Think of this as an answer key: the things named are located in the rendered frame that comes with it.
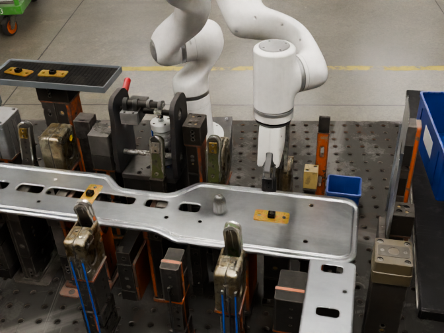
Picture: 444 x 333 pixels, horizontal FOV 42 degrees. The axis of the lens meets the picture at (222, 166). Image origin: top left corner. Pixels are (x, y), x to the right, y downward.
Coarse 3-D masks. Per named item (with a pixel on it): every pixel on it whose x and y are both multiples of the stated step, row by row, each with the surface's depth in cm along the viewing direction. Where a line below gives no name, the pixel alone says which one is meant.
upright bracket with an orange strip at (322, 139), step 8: (320, 120) 137; (328, 120) 136; (320, 128) 138; (328, 128) 138; (320, 136) 139; (328, 136) 139; (320, 144) 141; (328, 144) 140; (320, 160) 143; (320, 168) 145; (320, 184) 148; (320, 192) 149
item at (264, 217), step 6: (258, 210) 140; (264, 210) 140; (258, 216) 138; (264, 216) 138; (270, 216) 137; (276, 216) 138; (282, 216) 138; (288, 216) 137; (276, 222) 136; (282, 222) 136; (288, 222) 136
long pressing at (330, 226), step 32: (0, 192) 150; (128, 192) 148; (160, 192) 147; (192, 192) 147; (224, 192) 146; (256, 192) 146; (288, 192) 145; (128, 224) 138; (160, 224) 137; (192, 224) 137; (224, 224) 136; (256, 224) 136; (288, 224) 136; (320, 224) 135; (352, 224) 135; (288, 256) 128; (320, 256) 127; (352, 256) 127
